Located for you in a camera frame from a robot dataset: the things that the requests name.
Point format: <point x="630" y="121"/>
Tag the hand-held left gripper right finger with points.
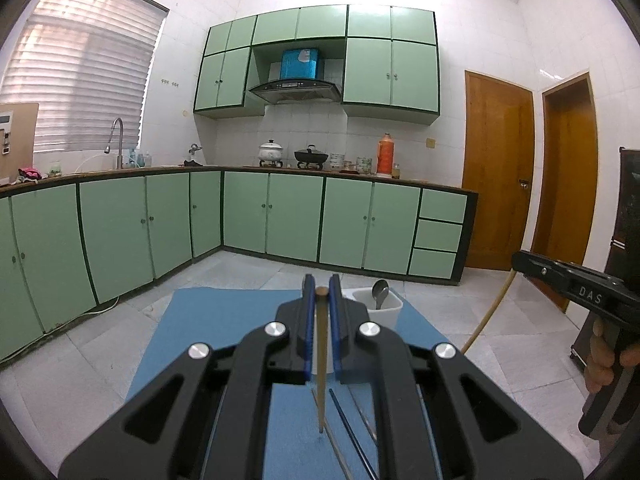
<point x="336" y="330"/>

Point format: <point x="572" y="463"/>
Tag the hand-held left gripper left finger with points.
<point x="310" y="330"/>

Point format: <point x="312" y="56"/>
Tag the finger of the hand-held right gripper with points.
<point x="540" y="270"/>

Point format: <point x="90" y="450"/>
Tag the white plastic utensil holder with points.
<point x="387" y="312"/>

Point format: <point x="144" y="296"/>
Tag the small silver spoon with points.
<point x="381" y="290"/>

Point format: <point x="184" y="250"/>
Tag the bamboo chopstick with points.
<point x="487" y="315"/>
<point x="321" y="405"/>

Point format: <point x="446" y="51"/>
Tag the grey chopstick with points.
<point x="364" y="417"/>

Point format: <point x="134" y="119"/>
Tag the dark blue chopstick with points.
<point x="352" y="437"/>

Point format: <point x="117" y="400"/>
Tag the light wooden chopsticks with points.
<point x="336" y="447"/>

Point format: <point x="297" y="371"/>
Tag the person's right hand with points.
<point x="600" y="360"/>

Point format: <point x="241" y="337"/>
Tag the blue tablecloth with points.
<point x="225" y="320"/>

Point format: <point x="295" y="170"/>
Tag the plain wooden door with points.
<point x="565" y="185"/>

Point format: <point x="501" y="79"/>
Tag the green drawer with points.
<point x="433" y="263"/>
<point x="443" y="206"/>
<point x="438" y="235"/>

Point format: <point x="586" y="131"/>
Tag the patterned bowls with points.
<point x="364" y="165"/>

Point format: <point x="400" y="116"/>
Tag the stack of white bowls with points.
<point x="336" y="161"/>

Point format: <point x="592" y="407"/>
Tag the black wok with lid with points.
<point x="311" y="156"/>

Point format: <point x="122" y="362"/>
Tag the orange thermos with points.
<point x="385" y="157"/>

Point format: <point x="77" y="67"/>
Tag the white cooking pot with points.
<point x="271" y="152"/>

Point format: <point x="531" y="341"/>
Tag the green base cabinets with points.
<point x="125" y="225"/>

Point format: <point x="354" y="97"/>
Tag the black range hood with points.
<point x="295" y="91"/>

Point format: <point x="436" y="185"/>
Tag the clear plastic bottles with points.
<point x="140" y="157"/>

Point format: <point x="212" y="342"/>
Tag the blue box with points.
<point x="299" y="64"/>

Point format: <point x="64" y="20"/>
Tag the metal faucet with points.
<point x="120" y="140"/>

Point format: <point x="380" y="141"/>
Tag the red cloth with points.
<point x="29" y="174"/>

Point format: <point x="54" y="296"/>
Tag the window blind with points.
<point x="85" y="70"/>

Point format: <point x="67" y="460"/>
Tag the white digital device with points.
<point x="5" y="132"/>

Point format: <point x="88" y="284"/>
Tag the green wall cabinets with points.
<point x="390" y="75"/>

